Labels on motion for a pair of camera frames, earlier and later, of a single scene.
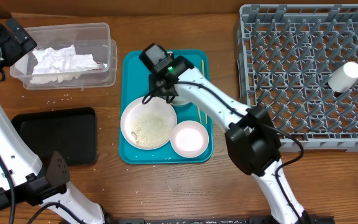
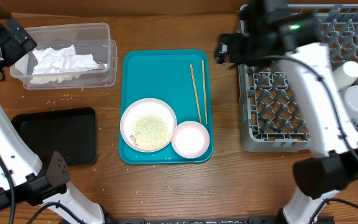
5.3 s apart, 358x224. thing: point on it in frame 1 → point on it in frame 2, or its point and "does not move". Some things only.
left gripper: (15, 50) does not move
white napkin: (54, 65) does not move
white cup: (344, 76) does not move
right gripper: (152, 88) → (235, 43)
